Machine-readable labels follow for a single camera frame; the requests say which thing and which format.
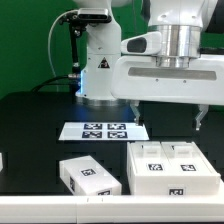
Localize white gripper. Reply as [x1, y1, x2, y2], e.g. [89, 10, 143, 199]
[111, 31, 224, 131]

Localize white cabinet door panel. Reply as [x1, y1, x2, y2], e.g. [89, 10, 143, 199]
[161, 142, 217, 176]

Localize white cabinet body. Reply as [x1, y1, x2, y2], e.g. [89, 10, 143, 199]
[126, 143, 221, 196]

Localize white rectangular cabinet box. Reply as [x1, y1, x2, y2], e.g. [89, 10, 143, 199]
[59, 156, 122, 196]

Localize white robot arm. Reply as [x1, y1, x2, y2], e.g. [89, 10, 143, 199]
[73, 0, 224, 121]

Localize white flat marker sheet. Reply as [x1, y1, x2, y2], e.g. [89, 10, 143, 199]
[59, 122, 149, 141]

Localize white part at left edge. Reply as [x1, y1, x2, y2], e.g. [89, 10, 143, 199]
[0, 153, 3, 172]

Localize white table border frame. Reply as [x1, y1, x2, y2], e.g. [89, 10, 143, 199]
[0, 179, 224, 224]

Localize black table cables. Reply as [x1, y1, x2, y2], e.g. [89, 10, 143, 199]
[31, 75, 75, 93]

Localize black camera stand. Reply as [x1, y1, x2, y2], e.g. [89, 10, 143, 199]
[59, 8, 112, 94]

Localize white thin cable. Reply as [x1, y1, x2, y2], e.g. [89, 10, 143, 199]
[47, 9, 80, 81]

